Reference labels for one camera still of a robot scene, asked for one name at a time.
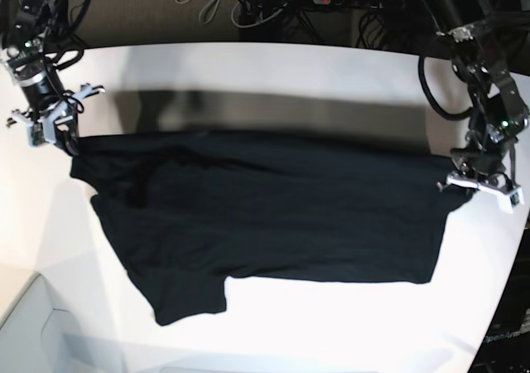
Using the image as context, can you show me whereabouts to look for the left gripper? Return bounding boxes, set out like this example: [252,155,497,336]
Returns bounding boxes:
[436,144,520,197]

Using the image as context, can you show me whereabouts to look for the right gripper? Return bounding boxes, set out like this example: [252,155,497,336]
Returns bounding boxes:
[6,84,106,156]

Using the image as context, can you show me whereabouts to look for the black t-shirt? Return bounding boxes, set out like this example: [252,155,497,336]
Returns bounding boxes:
[70,131,471,326]

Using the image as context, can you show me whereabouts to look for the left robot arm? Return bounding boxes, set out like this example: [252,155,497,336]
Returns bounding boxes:
[418,0,529,204]

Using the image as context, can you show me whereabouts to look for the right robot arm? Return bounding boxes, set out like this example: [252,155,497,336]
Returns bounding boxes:
[1,0,105,157]

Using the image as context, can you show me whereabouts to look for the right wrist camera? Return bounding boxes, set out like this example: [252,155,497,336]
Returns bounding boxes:
[26,122,56,148]

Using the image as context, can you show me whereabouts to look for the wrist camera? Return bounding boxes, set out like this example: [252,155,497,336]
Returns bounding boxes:
[26,122,56,148]
[499,187,524,214]

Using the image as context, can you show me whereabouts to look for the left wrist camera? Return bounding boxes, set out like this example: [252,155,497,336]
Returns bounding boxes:
[499,187,524,214]

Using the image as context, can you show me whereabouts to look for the white cable on floor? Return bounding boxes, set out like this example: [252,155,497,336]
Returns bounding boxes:
[173,0,249,28]

